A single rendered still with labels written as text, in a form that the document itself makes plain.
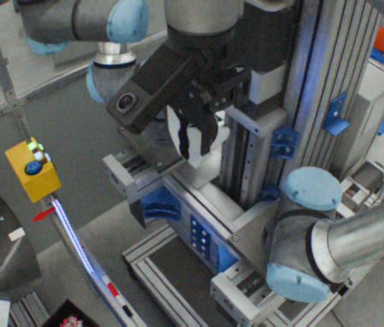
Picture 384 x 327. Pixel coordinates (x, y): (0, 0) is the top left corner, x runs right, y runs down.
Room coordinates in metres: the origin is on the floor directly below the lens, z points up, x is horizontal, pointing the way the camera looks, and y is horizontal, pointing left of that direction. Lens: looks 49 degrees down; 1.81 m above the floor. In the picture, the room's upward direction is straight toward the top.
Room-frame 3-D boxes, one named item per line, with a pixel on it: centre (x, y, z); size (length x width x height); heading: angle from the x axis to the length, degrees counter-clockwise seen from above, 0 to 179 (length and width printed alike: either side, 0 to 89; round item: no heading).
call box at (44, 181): (0.67, 0.47, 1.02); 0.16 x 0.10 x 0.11; 40
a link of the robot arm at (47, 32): (0.57, 0.24, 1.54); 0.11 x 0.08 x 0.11; 80
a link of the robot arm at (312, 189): (0.42, -0.23, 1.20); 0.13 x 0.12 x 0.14; 164
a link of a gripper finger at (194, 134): (0.35, -0.02, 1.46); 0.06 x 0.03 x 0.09; 130
